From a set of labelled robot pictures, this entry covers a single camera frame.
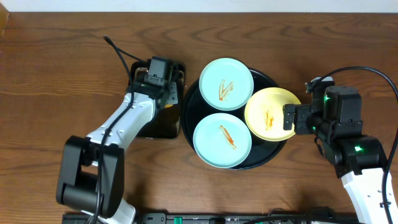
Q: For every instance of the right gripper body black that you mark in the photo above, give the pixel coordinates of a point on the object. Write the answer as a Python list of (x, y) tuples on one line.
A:
[(303, 111)]

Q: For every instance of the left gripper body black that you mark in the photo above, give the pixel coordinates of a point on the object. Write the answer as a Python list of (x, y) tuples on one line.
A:
[(173, 94)]

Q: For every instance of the yellow plate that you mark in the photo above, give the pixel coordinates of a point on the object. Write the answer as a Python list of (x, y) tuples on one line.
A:
[(264, 114)]

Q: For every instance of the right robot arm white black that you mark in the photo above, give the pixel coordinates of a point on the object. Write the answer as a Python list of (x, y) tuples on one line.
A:
[(334, 117)]

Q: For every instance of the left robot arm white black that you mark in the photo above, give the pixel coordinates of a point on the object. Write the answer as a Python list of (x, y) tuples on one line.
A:
[(91, 176)]

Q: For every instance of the black rectangular water tray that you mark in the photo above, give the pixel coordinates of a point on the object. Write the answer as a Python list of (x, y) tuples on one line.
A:
[(166, 121)]

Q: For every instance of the round black serving tray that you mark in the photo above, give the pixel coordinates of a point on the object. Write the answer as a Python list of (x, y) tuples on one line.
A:
[(195, 108)]

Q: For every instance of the upper light blue plate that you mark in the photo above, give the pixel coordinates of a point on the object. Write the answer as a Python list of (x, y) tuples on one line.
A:
[(226, 84)]

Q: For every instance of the light blue plate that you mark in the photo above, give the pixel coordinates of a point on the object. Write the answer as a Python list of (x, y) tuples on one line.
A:
[(222, 140), (226, 84)]

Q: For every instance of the lower light blue plate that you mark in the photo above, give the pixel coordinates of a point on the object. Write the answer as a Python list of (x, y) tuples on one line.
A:
[(222, 140)]

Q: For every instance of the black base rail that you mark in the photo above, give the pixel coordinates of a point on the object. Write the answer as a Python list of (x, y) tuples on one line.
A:
[(162, 218)]

